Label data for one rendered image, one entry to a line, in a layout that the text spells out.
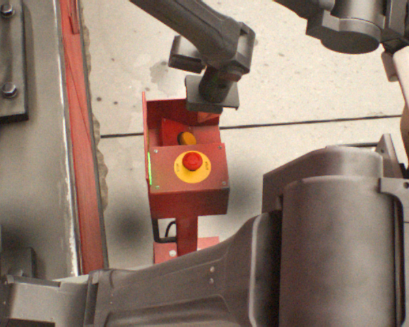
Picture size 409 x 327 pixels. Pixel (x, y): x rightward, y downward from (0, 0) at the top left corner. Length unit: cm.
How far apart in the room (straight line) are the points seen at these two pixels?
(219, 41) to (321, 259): 73
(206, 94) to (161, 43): 129
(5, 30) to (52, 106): 20
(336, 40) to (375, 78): 159
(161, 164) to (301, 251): 96
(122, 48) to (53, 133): 129
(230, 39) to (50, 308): 53
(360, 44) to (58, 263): 58
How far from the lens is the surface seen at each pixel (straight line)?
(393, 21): 86
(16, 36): 131
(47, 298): 67
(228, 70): 104
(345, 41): 86
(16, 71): 125
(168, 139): 131
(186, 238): 160
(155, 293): 46
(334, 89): 237
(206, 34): 97
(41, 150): 117
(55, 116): 121
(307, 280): 28
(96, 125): 224
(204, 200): 125
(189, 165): 120
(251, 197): 208
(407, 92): 72
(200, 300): 38
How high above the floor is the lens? 185
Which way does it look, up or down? 60 degrees down
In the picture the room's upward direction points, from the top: 2 degrees clockwise
